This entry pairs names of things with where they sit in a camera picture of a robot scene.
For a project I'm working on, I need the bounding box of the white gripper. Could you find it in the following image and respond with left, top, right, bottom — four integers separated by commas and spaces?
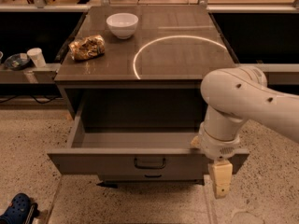
190, 123, 240, 199

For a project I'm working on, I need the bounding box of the grey top drawer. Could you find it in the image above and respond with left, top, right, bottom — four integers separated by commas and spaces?
47, 101, 250, 176

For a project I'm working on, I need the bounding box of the grey drawer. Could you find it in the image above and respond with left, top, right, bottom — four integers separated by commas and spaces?
47, 101, 250, 176
98, 173, 204, 183

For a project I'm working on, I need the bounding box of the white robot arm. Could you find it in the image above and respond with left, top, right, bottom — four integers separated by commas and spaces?
191, 66, 299, 199

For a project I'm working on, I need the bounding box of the grey bottom drawer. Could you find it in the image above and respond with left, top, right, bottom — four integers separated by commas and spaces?
98, 173, 204, 183

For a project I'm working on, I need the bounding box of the grey drawer cabinet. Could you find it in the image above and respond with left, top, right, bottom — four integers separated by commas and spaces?
54, 5, 244, 189

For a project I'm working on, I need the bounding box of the white ceramic bowl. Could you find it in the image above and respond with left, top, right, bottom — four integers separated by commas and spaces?
107, 13, 139, 39

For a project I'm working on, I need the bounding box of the crumpled snack bag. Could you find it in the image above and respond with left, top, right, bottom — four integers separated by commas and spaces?
69, 35, 105, 61

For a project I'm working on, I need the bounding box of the blue croc shoe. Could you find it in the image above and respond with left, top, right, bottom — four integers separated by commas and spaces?
0, 193, 31, 224

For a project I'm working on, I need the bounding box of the white paper cup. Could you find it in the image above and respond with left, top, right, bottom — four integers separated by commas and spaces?
27, 48, 46, 67

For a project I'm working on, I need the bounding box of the dark blue bowl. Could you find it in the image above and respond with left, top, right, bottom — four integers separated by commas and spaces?
4, 53, 31, 71

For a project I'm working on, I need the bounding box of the black floor cable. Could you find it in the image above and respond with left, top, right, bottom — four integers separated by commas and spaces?
0, 94, 62, 105

